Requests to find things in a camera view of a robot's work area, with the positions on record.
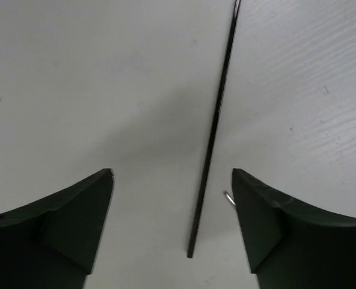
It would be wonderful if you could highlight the black chopstick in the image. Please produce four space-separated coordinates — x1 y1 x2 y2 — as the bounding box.
186 0 241 259

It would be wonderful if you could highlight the silver metal chopstick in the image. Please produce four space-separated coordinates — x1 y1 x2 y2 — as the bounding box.
223 191 236 208

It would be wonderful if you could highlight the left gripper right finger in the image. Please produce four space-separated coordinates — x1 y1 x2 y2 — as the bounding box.
232 169 356 288

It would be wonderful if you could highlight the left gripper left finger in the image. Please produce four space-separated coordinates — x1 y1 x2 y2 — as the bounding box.
0 169 114 288

